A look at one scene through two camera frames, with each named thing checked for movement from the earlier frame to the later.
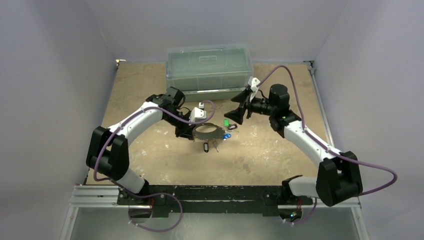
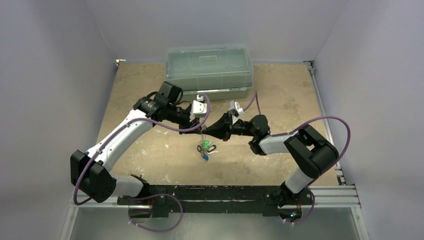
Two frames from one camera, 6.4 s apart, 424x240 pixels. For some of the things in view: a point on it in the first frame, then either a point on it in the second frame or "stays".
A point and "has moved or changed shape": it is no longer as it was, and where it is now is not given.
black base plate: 163,199 stays
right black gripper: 248,106 -> 228,126
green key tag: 226,123 has moved or changed shape
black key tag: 206,147 has moved or changed shape
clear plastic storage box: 208,72 stays
